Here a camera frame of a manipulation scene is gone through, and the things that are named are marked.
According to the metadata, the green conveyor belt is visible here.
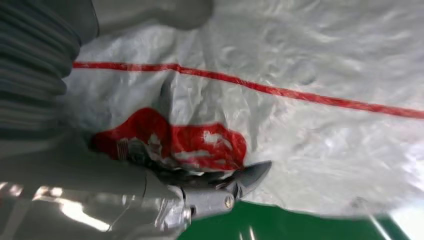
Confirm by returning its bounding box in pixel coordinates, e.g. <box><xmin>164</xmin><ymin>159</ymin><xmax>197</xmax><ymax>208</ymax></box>
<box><xmin>177</xmin><ymin>200</ymin><xmax>424</xmax><ymax>240</ymax></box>

